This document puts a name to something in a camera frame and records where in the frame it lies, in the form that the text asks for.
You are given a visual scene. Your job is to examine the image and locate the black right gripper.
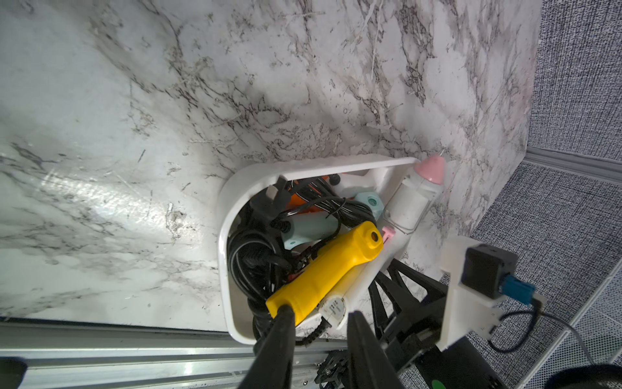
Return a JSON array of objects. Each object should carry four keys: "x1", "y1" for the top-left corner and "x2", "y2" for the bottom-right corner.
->
[{"x1": 315, "y1": 259, "x2": 506, "y2": 388}]

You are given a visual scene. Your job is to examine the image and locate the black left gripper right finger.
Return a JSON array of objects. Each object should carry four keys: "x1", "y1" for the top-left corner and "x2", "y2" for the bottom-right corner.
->
[{"x1": 346, "y1": 311, "x2": 403, "y2": 389}]

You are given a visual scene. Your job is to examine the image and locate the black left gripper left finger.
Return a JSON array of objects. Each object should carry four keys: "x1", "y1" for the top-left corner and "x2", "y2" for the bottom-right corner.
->
[{"x1": 238, "y1": 306, "x2": 296, "y2": 389}]

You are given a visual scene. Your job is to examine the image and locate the yellow black glue gun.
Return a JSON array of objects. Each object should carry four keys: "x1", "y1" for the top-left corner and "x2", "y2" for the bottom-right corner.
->
[{"x1": 266, "y1": 221, "x2": 383, "y2": 325}]

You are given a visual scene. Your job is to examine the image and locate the white pink glue gun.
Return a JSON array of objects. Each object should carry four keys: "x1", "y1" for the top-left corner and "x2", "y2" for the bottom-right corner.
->
[{"x1": 317, "y1": 154, "x2": 445, "y2": 329}]

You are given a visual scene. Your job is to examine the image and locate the white orange glue gun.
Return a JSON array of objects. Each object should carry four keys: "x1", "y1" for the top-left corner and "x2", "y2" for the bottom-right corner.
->
[{"x1": 333, "y1": 168, "x2": 390, "y2": 198}]

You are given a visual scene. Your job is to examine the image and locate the mint green glue gun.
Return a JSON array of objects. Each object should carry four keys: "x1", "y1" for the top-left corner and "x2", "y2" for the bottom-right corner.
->
[{"x1": 281, "y1": 192, "x2": 385, "y2": 250}]

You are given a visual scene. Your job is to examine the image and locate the white storage box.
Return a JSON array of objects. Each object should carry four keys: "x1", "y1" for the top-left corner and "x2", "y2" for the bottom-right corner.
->
[{"x1": 216, "y1": 154, "x2": 420, "y2": 345}]

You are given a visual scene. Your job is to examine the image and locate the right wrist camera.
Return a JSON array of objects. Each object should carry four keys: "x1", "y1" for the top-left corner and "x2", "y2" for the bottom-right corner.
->
[{"x1": 437, "y1": 236, "x2": 547, "y2": 351}]

